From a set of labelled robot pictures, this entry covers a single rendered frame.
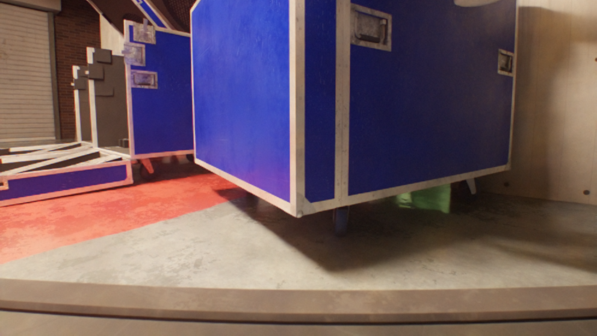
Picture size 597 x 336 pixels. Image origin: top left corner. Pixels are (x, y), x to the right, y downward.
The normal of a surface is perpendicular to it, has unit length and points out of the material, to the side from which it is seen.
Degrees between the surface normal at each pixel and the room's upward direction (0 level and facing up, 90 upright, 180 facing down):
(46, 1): 90
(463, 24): 90
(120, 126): 90
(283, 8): 90
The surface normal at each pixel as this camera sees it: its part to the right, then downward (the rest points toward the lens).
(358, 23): 0.54, 0.08
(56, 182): 0.75, 0.07
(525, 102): -0.59, 0.08
